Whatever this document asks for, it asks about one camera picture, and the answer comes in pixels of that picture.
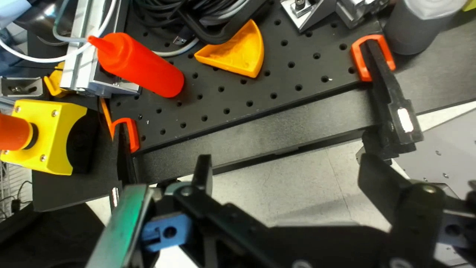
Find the black orange clamp left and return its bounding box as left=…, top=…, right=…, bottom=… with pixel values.
left=351, top=35, right=424, bottom=161

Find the red squeeze bottle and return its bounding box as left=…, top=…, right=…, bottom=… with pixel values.
left=88, top=33, right=185, bottom=99

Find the black orange clamp right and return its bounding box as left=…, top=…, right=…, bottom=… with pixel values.
left=100, top=99, right=142, bottom=185

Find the orange wedge-shaped dish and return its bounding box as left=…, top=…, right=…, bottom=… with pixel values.
left=194, top=20, right=265, bottom=79

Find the black orange clamp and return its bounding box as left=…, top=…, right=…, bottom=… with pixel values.
left=100, top=99, right=142, bottom=185
left=351, top=35, right=424, bottom=161

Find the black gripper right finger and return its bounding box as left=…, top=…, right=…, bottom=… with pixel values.
left=359, top=154, right=476, bottom=268

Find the black perforated board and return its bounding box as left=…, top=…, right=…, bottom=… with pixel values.
left=29, top=0, right=476, bottom=213

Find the white cable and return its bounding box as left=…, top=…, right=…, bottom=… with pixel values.
left=0, top=0, right=121, bottom=66

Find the grey cylinder block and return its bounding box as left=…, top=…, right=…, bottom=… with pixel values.
left=384, top=0, right=469, bottom=57

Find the coiled black cable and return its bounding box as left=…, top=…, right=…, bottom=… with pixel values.
left=130, top=0, right=274, bottom=45

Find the yellow emergency stop button box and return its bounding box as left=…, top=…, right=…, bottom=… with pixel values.
left=0, top=99, right=88, bottom=176

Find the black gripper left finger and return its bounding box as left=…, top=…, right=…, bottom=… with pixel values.
left=143, top=155, right=308, bottom=268

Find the aluminium extrusion rail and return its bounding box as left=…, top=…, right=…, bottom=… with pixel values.
left=60, top=0, right=139, bottom=99

